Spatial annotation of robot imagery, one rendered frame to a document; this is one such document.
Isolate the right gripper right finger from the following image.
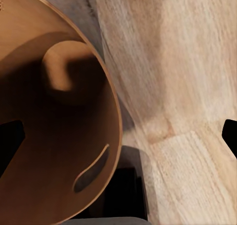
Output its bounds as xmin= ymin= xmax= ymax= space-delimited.
xmin=222 ymin=119 xmax=237 ymax=158

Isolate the trash can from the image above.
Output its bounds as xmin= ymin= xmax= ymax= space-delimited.
xmin=0 ymin=0 xmax=122 ymax=225

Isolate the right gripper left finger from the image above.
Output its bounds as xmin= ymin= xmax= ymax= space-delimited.
xmin=0 ymin=119 xmax=25 ymax=178

